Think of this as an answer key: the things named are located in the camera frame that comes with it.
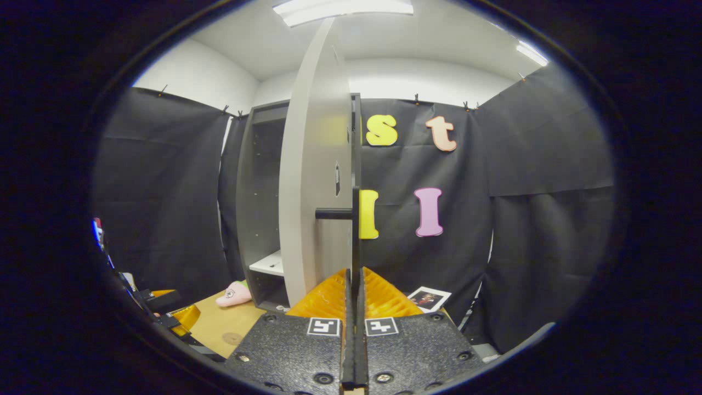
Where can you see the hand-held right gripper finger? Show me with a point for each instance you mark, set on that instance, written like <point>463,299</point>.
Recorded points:
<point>347,340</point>
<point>361,340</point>

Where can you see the small ceiling light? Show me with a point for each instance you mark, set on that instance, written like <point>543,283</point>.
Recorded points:
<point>532,54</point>

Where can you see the pink plush toy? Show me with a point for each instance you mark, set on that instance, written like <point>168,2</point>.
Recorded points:
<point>235,295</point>

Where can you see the white photo cover book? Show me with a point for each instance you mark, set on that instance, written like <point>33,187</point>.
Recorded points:
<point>429,299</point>

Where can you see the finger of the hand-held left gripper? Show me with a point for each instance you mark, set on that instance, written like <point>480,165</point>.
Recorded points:
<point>162,302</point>
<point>186,319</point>

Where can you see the black backdrop cloth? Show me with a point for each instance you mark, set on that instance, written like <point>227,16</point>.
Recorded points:
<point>537,247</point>

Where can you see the long ceiling light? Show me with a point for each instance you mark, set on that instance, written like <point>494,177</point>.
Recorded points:
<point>343,10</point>

